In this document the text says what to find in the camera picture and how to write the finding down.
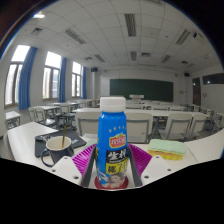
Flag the group of classroom chairs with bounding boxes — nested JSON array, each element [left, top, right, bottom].
[[4, 98, 224, 143]]

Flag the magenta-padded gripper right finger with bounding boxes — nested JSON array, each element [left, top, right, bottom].
[[127, 143, 185, 188]]

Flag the tall classroom window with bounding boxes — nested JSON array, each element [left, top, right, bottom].
[[42, 50, 63, 101], [71, 60, 83, 98], [4, 44, 31, 107]]

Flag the green and yellow sponge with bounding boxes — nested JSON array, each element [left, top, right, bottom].
[[147, 138, 187, 161]]

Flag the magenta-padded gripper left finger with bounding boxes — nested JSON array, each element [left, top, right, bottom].
[[48, 143, 98, 188]]

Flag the dark grey flat pad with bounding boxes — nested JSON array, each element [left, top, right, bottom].
[[34, 129, 88, 158]]

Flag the blue window curtain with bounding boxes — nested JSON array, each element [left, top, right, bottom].
[[58, 56, 68, 103], [81, 65, 88, 100], [18, 45, 38, 111]]

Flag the dark blue mug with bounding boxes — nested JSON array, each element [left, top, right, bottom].
[[40, 135, 75, 168]]

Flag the gold stirring stick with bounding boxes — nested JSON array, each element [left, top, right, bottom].
[[61, 125, 67, 149]]

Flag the blue white-capped drink bottle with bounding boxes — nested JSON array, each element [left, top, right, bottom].
[[94, 96, 129, 190]]

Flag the dark classroom door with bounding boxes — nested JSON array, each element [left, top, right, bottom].
[[192, 77, 202, 107]]

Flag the group of ceiling lights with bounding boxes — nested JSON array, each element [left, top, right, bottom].
[[29, 0, 214, 66]]

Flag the ceiling projector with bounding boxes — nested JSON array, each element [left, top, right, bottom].
[[193, 31, 205, 41]]

